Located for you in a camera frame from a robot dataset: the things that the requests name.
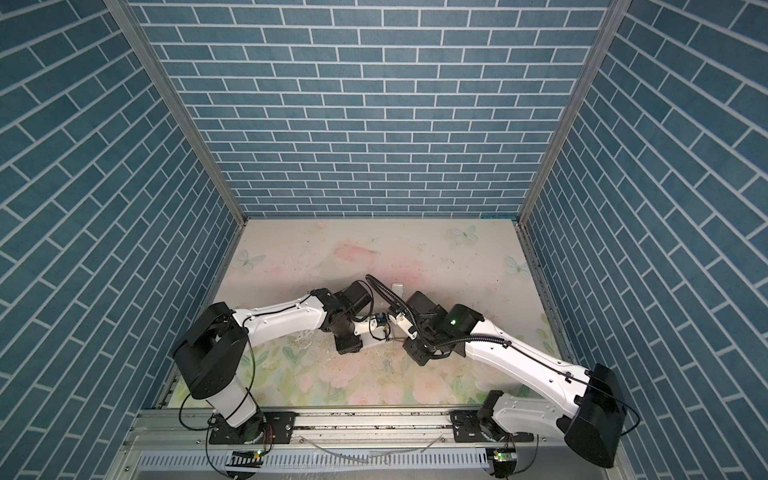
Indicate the white vented strip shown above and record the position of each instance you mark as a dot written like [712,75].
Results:
[315,460]

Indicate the right controller board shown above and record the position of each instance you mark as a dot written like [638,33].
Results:
[502,462]

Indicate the aluminium corner post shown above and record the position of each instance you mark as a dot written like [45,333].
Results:
[596,55]
[129,25]

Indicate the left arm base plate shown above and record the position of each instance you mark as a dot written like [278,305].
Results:
[266,428]

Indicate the left aluminium corner post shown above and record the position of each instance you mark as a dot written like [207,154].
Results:
[129,25]

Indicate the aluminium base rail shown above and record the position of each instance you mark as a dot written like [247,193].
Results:
[346,427]

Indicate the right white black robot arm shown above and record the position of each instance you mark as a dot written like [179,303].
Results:
[583,407]

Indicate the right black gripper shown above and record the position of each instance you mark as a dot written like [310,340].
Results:
[414,353]

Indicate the grey white remote control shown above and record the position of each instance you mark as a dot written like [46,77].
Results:
[361,330]

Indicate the controller board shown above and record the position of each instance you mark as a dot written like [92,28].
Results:
[502,462]
[243,465]

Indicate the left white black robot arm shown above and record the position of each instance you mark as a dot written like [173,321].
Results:
[209,353]

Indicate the right aluminium corner post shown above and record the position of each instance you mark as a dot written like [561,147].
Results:
[596,55]

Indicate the left controller board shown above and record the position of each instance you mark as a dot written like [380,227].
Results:
[243,465]

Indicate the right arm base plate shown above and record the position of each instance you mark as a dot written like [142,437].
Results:
[469,426]

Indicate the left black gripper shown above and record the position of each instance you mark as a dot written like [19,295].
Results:
[350,346]

